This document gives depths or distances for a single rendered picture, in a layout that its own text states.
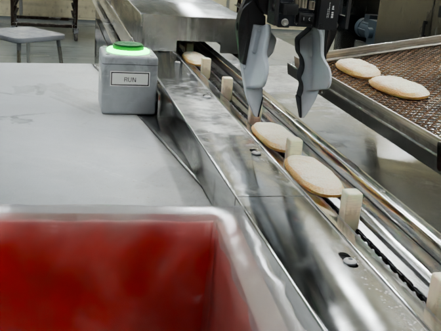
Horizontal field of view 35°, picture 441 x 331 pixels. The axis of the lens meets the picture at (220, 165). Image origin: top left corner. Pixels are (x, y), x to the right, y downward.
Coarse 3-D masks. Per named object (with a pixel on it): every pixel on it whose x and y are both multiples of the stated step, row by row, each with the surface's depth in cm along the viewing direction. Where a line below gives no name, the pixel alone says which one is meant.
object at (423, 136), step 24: (360, 48) 96; (384, 48) 97; (408, 48) 97; (432, 48) 97; (408, 72) 86; (432, 72) 85; (360, 96) 74; (384, 96) 78; (432, 96) 75; (384, 120) 70; (408, 120) 64; (432, 144) 60
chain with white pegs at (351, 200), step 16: (192, 48) 118; (208, 64) 105; (224, 80) 92; (224, 96) 93; (240, 112) 87; (288, 144) 67; (352, 192) 54; (336, 208) 58; (352, 208) 54; (352, 224) 54; (368, 240) 52; (384, 256) 50; (400, 272) 48; (416, 288) 46; (432, 288) 41; (432, 304) 41
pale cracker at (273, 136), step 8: (256, 128) 74; (264, 128) 73; (272, 128) 73; (280, 128) 74; (256, 136) 73; (264, 136) 71; (272, 136) 70; (280, 136) 70; (288, 136) 71; (264, 144) 71; (272, 144) 69; (280, 144) 69
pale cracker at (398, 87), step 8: (376, 80) 80; (384, 80) 79; (392, 80) 79; (400, 80) 79; (408, 80) 79; (376, 88) 80; (384, 88) 78; (392, 88) 77; (400, 88) 76; (408, 88) 76; (416, 88) 75; (424, 88) 76; (400, 96) 76; (408, 96) 75; (416, 96) 74; (424, 96) 74
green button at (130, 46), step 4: (116, 44) 89; (120, 44) 89; (124, 44) 90; (128, 44) 90; (132, 44) 90; (136, 44) 90; (140, 44) 91; (116, 48) 89; (120, 48) 89; (124, 48) 89; (128, 48) 89; (132, 48) 89; (136, 48) 89; (140, 48) 90
